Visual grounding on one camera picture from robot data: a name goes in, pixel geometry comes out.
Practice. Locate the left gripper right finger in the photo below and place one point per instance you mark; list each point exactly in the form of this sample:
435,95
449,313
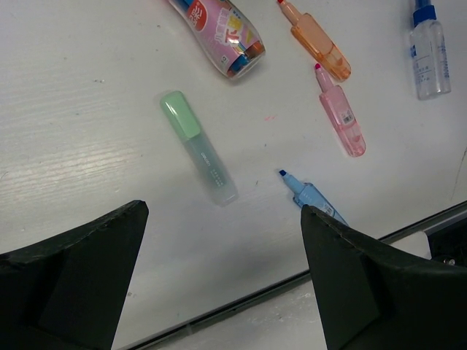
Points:
371,295

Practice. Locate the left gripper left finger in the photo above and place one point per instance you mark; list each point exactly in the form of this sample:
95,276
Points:
68,291

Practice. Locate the blue highlighter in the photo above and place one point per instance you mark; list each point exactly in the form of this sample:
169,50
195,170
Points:
305,193

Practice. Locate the green highlighter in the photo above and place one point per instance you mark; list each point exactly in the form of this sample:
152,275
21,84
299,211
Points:
211,170

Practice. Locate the pink highlighter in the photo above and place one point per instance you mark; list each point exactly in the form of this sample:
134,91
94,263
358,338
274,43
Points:
339,112

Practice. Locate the clear blue-capped spray bottle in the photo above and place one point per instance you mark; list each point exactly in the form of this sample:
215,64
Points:
428,52

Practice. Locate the orange highlighter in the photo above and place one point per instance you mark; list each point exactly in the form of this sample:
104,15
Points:
316,41

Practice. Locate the pink-capped marker tube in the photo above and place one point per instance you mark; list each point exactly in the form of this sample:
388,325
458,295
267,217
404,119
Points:
227,37

